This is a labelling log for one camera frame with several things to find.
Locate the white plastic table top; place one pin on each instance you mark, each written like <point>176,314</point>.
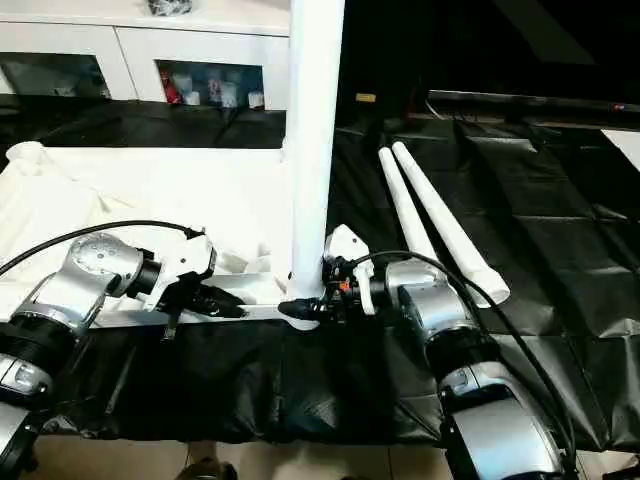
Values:
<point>150,180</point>

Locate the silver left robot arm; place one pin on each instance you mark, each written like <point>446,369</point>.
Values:
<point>85,270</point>

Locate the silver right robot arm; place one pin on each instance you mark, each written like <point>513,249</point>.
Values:
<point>440,310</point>

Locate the black plastic mat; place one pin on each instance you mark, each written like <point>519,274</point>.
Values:
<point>325,370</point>

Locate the small tan label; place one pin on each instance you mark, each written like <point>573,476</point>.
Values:
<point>366,97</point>

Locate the white cabinet with glass doors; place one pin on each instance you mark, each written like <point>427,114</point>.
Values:
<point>125,45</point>

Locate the clear bag of dark parts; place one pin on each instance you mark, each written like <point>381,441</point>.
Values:
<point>170,6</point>

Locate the white flat board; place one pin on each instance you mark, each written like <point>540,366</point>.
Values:
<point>625,147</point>

